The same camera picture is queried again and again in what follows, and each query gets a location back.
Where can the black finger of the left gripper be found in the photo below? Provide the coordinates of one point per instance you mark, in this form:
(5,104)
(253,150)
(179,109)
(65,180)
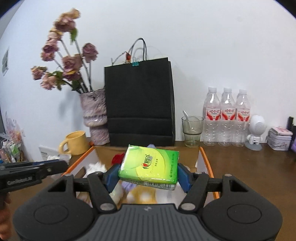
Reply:
(13,179)

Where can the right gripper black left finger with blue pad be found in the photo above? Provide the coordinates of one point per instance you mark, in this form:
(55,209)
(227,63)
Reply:
(100,186)

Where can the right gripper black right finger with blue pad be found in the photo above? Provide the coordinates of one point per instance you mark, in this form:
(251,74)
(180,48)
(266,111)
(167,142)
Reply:
(195,187)

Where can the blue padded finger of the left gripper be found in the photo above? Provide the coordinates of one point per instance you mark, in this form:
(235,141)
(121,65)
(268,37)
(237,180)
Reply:
(25,164)

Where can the red fabric rose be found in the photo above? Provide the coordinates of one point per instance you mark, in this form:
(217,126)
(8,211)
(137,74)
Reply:
(118,159)

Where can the green tissue pack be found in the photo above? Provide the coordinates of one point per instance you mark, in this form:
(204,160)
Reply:
(152,167)

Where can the white tissue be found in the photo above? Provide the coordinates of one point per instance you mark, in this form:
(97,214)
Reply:
(60,157)
(97,167)

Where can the yellow blue wrapper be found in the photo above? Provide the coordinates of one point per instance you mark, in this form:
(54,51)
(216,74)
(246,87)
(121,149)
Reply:
(117,193)

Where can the purple knitted pouch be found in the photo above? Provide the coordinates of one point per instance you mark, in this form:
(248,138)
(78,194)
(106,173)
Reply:
(136,166)

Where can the person's hand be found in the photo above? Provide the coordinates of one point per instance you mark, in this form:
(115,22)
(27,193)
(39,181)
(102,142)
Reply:
(6,226)

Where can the snack packets at left edge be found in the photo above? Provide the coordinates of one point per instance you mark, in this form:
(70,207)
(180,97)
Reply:
(12,148)

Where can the red cardboard pumpkin box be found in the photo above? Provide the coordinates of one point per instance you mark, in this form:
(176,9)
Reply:
(94,155)

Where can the white small box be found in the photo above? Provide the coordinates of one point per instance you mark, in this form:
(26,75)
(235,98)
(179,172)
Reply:
(46,152)

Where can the orange white plush toy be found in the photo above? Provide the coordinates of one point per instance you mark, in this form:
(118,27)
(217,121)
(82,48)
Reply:
(149,195)

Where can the yellow ceramic mug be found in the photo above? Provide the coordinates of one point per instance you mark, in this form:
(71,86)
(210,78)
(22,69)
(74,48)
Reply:
(74,144)

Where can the left clear water bottle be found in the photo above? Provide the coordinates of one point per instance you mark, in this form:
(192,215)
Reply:
(212,115)

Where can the clear water bottle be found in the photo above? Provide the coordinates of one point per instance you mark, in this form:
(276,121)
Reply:
(228,109)
(212,115)
(242,116)

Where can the grey glass cup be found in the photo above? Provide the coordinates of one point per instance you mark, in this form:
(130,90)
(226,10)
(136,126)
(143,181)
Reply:
(192,127)

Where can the clear plastic spoon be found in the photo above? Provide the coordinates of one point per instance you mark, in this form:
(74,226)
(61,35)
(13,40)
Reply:
(188,128)

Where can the middle clear water bottle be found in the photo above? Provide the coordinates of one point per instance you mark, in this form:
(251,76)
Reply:
(228,109)

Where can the right clear water bottle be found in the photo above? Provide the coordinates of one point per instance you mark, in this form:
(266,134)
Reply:
(242,116)

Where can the purple ceramic vase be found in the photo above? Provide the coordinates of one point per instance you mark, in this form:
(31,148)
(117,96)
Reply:
(95,116)

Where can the white robot figurine speaker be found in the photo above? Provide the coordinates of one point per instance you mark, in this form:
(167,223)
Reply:
(257,128)

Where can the black paper shopping bag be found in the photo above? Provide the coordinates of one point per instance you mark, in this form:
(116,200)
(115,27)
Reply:
(140,101)

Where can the purple tissue pack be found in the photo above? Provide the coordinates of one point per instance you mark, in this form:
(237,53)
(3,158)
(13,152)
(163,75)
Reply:
(293,146)

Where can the dried pink rose bouquet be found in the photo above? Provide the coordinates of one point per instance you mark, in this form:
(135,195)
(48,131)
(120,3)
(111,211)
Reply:
(73,62)

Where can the green binder clip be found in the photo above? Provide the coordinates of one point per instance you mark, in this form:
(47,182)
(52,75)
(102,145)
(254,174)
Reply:
(135,63)

